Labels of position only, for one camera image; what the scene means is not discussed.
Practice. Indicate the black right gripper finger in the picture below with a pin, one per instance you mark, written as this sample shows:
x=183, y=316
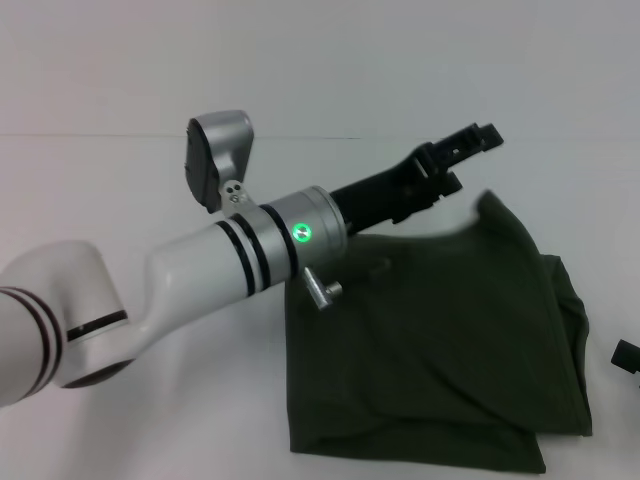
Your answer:
x=627, y=357

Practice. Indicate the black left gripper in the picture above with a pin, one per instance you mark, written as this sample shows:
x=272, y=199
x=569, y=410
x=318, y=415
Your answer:
x=390, y=187

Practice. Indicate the dark green shirt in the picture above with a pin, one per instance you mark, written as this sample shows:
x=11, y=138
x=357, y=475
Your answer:
x=425, y=325

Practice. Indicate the white and silver left arm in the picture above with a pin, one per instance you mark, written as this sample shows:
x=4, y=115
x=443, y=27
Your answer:
x=150, y=280

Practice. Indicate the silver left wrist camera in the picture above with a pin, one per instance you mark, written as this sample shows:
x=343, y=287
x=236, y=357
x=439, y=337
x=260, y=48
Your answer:
x=217, y=160

